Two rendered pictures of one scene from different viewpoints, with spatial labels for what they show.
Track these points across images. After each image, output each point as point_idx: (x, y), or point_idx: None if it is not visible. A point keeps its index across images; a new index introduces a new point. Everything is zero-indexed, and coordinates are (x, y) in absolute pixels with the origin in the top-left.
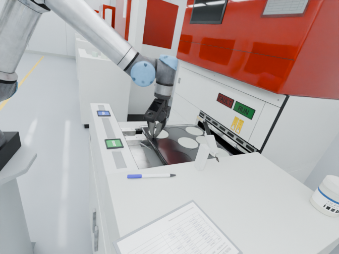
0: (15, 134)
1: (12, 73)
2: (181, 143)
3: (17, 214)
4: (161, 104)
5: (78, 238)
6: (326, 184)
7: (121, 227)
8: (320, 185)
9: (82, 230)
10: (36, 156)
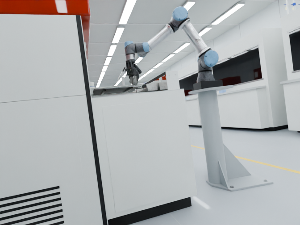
0: (199, 81)
1: (198, 53)
2: None
3: (201, 120)
4: None
5: (198, 196)
6: (93, 83)
7: None
8: (92, 85)
9: (198, 200)
10: (191, 92)
